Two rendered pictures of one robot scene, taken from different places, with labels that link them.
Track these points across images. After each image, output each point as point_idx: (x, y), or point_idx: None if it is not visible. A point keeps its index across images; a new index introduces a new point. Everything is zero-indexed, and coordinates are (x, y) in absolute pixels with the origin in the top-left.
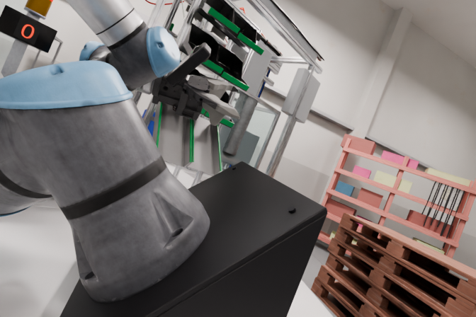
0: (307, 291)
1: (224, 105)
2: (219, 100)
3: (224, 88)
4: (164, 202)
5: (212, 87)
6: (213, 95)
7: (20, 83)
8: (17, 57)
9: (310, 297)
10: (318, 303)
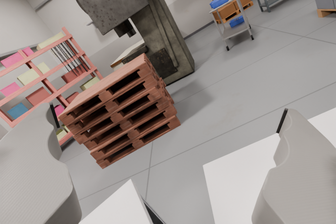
0: (260, 144)
1: (322, 139)
2: (305, 163)
3: (56, 148)
4: None
5: (70, 221)
6: (272, 197)
7: None
8: None
9: (272, 142)
10: (276, 137)
